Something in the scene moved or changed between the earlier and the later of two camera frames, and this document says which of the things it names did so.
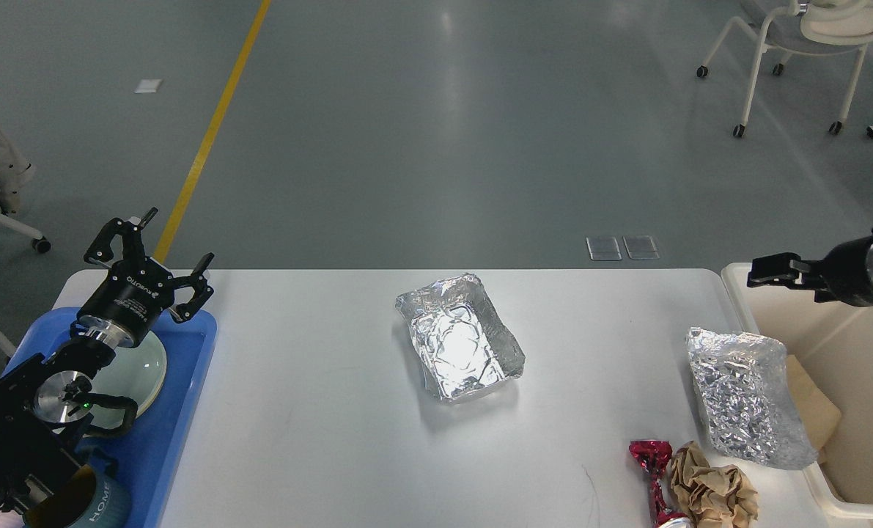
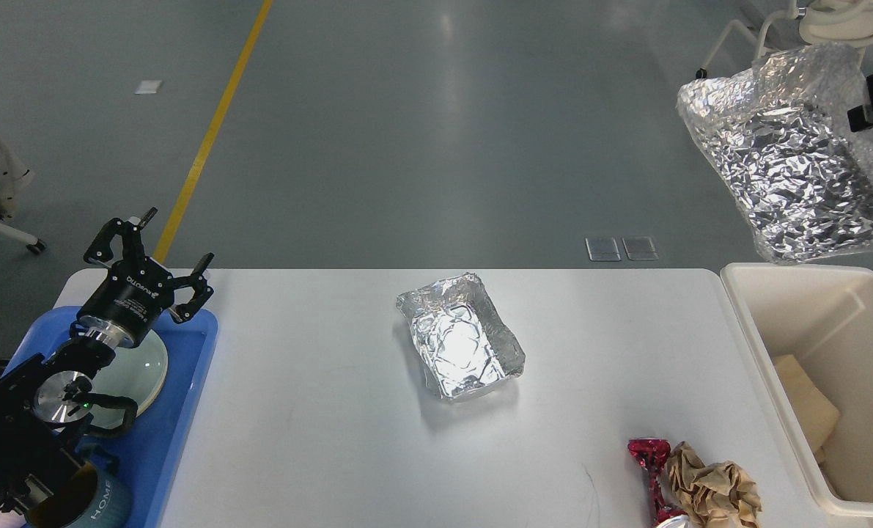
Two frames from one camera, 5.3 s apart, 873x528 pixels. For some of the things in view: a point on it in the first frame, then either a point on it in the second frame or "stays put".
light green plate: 134,375 stays put
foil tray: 747,404 -> 809,187
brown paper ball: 717,496 stays put
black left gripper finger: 119,241 stays put
